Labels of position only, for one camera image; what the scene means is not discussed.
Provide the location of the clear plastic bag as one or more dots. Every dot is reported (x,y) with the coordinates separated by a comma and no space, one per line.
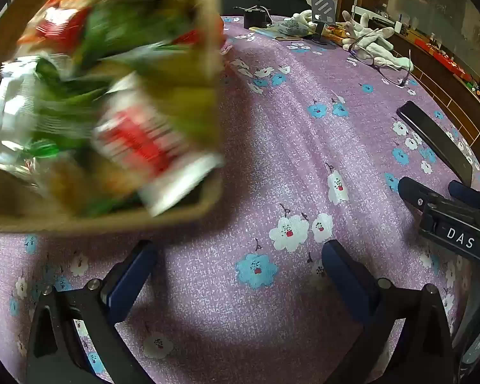
(290,28)

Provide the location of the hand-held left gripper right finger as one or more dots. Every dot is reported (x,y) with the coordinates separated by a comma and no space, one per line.
(344,284)

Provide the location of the black smartphone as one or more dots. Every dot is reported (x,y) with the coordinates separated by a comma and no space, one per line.
(432,132)

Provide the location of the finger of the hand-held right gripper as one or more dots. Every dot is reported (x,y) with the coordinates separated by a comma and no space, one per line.
(468,194)
(412,190)

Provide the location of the purple floral tablecloth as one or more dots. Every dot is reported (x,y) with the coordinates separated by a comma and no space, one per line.
(264,168)

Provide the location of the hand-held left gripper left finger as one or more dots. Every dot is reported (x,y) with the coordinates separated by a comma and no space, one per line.
(132,284)

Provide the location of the white cotton glove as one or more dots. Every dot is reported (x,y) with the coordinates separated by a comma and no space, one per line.
(304,18)
(368,34)
(396,62)

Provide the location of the dark framed eyeglasses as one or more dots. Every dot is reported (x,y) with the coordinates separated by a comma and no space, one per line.
(388,75)

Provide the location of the grey phone stand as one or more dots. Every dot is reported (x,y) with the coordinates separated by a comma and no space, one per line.
(323,6)

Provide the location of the orange packets under stand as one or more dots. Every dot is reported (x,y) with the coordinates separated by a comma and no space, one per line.
(336,32)

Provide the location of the striped booklet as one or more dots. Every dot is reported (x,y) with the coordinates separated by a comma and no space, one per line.
(264,30)

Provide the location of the brown cardboard box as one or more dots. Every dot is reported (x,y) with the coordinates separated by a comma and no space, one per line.
(8,204)

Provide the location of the heap of mixed snacks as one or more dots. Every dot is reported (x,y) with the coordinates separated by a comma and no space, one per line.
(64,100)

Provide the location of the small black box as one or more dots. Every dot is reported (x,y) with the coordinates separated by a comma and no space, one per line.
(255,18)

